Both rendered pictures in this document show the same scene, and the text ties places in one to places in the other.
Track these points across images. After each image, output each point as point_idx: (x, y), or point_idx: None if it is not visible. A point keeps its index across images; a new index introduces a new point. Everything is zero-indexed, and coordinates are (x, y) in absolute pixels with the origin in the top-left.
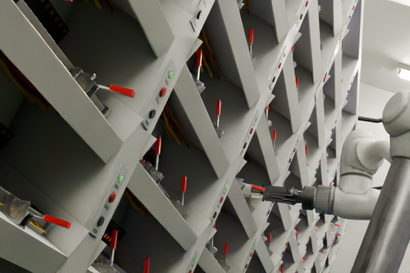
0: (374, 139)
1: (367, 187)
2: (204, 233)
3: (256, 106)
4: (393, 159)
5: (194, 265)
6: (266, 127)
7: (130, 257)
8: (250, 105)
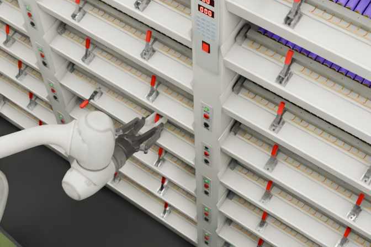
0: (79, 129)
1: (72, 164)
2: (57, 104)
3: (31, 39)
4: None
5: (67, 121)
6: (76, 62)
7: None
8: (28, 36)
